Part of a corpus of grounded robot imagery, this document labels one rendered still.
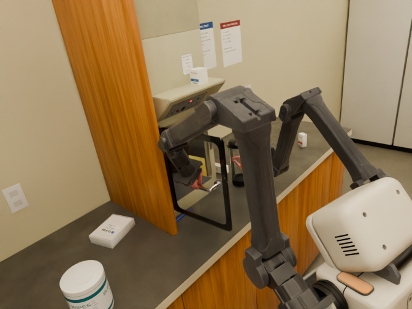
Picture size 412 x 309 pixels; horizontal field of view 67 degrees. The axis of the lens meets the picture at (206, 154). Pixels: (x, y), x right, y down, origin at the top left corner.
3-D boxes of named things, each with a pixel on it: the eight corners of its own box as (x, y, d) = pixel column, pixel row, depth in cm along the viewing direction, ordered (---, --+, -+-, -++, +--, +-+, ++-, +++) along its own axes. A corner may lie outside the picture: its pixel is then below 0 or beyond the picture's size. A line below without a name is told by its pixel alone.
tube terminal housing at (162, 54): (139, 202, 157) (100, 41, 124) (185, 174, 178) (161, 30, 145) (172, 219, 141) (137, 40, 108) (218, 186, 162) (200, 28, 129)
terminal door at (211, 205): (175, 209, 139) (159, 125, 122) (232, 232, 121) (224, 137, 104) (174, 210, 139) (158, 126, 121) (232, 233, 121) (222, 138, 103)
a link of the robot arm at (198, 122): (214, 123, 59) (259, 106, 64) (203, 95, 59) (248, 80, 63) (160, 152, 99) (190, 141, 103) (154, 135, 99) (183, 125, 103)
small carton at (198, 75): (190, 84, 127) (189, 69, 125) (200, 81, 130) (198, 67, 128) (199, 85, 124) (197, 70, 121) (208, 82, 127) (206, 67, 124)
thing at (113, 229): (91, 243, 133) (88, 235, 131) (114, 220, 145) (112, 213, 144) (113, 249, 128) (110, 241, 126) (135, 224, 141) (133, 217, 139)
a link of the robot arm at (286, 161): (290, 111, 104) (314, 99, 108) (279, 101, 107) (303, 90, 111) (271, 181, 138) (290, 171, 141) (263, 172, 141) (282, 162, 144)
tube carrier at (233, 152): (227, 182, 162) (221, 144, 154) (239, 173, 169) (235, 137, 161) (243, 187, 155) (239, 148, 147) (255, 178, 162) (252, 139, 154)
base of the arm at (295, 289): (298, 331, 60) (338, 298, 66) (273, 291, 63) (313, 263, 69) (279, 333, 67) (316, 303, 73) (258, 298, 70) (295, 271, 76)
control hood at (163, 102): (153, 121, 121) (148, 96, 117) (208, 99, 141) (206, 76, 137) (173, 126, 114) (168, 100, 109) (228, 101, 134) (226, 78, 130)
